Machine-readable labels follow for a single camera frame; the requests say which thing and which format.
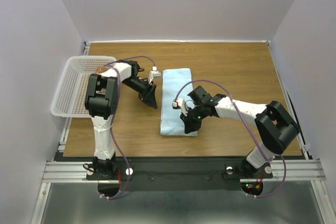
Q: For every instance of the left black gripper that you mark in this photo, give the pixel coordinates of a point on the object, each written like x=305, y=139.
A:
x=148, y=95

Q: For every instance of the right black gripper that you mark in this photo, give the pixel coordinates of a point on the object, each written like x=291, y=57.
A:
x=190, y=125

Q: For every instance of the light blue towel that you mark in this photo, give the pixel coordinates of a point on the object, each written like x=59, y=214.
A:
x=173, y=80

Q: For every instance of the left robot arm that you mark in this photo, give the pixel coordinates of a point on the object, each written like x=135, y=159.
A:
x=101, y=101

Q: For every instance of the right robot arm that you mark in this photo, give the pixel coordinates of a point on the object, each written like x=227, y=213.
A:
x=276, y=127

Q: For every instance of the white plastic basket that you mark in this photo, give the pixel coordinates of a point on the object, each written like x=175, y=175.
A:
x=69, y=99

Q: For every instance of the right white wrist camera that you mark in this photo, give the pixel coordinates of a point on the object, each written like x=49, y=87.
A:
x=180, y=103

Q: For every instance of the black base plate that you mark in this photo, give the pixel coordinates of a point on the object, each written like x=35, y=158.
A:
x=189, y=173

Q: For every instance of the aluminium frame rail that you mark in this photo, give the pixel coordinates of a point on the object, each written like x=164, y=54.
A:
x=296, y=170

